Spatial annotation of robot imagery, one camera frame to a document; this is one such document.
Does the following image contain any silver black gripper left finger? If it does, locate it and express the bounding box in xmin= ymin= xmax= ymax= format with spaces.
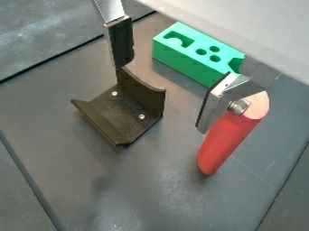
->
xmin=90 ymin=0 xmax=133 ymax=69

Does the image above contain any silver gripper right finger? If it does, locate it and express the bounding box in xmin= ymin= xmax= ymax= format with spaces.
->
xmin=195 ymin=57 xmax=280 ymax=134

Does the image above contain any red oval peg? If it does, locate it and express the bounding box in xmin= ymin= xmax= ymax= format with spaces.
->
xmin=196 ymin=91 xmax=270 ymax=175

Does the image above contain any green shape board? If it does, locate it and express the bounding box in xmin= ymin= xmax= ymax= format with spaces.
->
xmin=152 ymin=23 xmax=244 ymax=88

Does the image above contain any black curved peg holder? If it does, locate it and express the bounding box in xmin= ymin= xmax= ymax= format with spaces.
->
xmin=70 ymin=68 xmax=165 ymax=146

